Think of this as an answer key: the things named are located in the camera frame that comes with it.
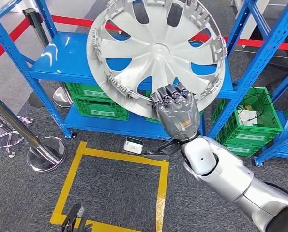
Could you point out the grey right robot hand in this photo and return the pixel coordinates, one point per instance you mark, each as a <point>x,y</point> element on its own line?
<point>177,115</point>

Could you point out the dark left robot hand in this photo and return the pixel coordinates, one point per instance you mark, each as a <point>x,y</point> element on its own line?
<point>78,228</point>

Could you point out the grey plastic wheel hubcap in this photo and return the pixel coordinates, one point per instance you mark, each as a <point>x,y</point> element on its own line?
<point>158,51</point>

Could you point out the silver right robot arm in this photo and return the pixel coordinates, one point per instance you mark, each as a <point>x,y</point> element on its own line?
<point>230,176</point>

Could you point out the blue metal shelf rack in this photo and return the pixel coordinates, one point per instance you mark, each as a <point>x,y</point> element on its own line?
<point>66,54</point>
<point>259,160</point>

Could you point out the white paper in crate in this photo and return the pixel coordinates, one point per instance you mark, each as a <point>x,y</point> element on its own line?
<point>246,118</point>

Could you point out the red barrier belt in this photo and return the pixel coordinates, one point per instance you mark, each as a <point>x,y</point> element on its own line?
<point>255,42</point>

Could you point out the stool with chrome base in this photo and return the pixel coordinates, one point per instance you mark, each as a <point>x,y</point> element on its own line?
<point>8,136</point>

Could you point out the dark round stanchion base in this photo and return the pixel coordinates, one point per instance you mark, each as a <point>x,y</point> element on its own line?
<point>37,101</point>

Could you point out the white cabinet panel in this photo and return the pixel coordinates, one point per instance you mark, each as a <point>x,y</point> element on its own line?
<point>255,19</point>

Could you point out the chrome stanchion post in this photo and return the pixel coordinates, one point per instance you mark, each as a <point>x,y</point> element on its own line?
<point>37,27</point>
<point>47,153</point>

